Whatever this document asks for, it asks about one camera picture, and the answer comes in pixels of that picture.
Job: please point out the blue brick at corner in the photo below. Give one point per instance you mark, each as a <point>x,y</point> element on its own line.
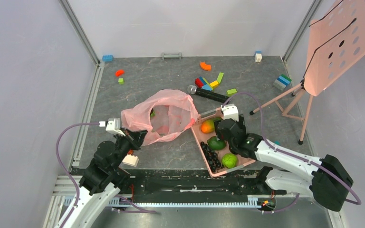
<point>107,58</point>

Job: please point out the black microphone silver head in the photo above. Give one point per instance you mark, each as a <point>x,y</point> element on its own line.
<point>194,90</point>

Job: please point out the red blue green brick cluster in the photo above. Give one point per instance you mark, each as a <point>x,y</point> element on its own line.
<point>202,83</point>

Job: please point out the blue white brick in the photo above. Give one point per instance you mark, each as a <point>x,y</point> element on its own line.
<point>258,56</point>

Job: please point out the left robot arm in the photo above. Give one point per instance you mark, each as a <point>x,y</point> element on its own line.
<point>101,180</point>

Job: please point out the small green cube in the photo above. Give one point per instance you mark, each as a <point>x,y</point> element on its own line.
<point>121,81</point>

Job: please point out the light green fake round fruit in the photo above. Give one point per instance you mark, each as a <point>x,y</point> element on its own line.
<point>229,160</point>

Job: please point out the green block near microphone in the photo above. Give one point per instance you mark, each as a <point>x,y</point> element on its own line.
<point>231,92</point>

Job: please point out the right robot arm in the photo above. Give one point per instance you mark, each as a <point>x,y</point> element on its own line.
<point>324,179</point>

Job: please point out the pink plastic bag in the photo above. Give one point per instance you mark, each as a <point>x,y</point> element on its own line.
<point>165,115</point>

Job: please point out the grey metal handle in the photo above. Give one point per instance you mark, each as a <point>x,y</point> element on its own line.
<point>171,55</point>

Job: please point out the pink plastic basket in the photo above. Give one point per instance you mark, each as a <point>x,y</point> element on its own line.
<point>202,137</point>

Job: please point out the green fake avocado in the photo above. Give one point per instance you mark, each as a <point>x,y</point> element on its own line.
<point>216,144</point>

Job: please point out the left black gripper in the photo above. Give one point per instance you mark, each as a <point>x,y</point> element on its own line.
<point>136,138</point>

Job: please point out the red curved block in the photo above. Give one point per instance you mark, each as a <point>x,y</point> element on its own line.
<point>119,73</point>

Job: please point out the tall green block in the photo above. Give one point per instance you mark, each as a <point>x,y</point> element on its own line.
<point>220,77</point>

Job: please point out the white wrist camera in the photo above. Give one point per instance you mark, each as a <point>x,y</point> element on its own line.
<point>230,111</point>
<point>112,126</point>

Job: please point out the grey blue green brick stack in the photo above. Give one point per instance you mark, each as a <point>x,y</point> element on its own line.
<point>282,82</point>

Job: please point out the black fake grape bunch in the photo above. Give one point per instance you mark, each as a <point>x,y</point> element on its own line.
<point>211,157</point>

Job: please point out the orange green fake mango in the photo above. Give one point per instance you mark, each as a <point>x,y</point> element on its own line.
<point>208,125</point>

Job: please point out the pink perforated music stand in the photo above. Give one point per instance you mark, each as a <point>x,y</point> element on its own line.
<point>336,42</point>

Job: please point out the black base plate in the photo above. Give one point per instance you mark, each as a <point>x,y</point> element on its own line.
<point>193,186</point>

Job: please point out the orange curved block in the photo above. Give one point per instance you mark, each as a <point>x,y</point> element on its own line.
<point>205,66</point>

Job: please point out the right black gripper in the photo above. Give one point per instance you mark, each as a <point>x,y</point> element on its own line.
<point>225,126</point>

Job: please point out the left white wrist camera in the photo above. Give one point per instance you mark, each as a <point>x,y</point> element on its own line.
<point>112,126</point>

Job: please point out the white toy brick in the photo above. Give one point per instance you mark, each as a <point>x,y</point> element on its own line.
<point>130,160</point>

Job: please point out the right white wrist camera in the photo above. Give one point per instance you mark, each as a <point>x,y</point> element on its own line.
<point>230,111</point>

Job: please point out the yellow block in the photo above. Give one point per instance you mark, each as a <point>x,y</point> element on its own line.
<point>214,84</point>

